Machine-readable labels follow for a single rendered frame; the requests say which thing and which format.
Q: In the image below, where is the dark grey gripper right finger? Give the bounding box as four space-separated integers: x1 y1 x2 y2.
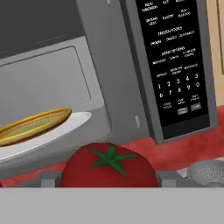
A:
155 170 200 188

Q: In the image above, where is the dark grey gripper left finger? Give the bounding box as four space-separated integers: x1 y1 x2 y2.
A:
17 171 63 188

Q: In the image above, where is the red tomato with green stem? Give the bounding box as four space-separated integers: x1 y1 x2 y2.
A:
59 142 160 188

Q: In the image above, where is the yellow rimmed plate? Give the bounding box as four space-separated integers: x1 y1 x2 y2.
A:
0 107 73 148

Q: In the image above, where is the white microwave turntable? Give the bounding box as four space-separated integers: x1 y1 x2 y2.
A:
0 111 93 162

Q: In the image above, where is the grey microwave oven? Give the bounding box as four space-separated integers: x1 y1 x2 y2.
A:
0 0 219 180

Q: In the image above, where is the grey metal colander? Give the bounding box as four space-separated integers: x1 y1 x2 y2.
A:
186 159 224 188

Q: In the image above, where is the beige wooden cupboard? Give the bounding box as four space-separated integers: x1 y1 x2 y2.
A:
205 0 224 107

